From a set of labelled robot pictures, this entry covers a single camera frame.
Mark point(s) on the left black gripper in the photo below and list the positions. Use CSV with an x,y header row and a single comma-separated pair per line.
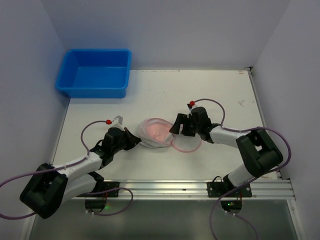
x,y
127,138

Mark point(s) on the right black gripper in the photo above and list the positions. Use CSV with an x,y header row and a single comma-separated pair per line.
x,y
185,125

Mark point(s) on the white mesh laundry bag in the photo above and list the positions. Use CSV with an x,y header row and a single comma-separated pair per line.
x,y
181,143

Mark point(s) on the pink bra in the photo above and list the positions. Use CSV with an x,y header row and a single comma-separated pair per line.
x,y
160,132

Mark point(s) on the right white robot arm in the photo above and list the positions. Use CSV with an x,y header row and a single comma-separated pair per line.
x,y
258,151

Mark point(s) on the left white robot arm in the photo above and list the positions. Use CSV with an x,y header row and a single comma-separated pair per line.
x,y
51,186

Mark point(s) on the blue plastic bin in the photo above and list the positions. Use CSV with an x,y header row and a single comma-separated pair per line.
x,y
95,73

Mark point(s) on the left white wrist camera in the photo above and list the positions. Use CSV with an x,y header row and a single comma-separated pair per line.
x,y
117,123

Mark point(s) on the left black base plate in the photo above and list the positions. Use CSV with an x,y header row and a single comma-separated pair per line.
x,y
107,189

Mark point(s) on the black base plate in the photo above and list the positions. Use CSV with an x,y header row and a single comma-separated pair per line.
x,y
216,189
107,189

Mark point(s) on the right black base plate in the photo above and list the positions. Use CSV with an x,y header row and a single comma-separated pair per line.
x,y
216,189

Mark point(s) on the aluminium mounting rail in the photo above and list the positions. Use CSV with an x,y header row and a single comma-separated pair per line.
x,y
265,189

